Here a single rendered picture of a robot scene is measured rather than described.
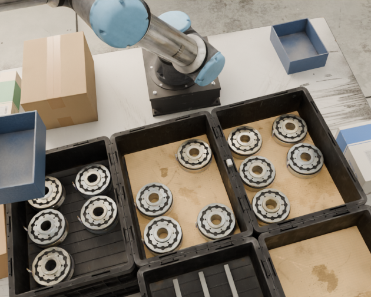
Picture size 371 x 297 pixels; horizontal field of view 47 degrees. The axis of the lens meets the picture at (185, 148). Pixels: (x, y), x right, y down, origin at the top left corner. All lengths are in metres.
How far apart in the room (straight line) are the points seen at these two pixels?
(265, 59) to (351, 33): 1.30
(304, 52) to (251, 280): 0.96
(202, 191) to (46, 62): 0.74
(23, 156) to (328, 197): 0.81
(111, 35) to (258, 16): 2.08
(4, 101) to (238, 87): 0.86
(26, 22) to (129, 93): 1.72
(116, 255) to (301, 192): 0.54
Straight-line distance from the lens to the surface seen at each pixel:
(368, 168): 1.37
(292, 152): 1.26
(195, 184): 1.22
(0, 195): 1.01
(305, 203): 1.22
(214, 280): 1.13
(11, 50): 3.05
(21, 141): 1.12
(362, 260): 1.20
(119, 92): 1.62
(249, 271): 1.14
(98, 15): 0.93
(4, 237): 1.26
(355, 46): 2.85
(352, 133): 1.42
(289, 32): 1.79
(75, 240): 1.22
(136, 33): 0.97
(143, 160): 1.28
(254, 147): 1.26
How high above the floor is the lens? 1.92
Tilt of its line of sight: 58 degrees down
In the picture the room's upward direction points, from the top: 7 degrees counter-clockwise
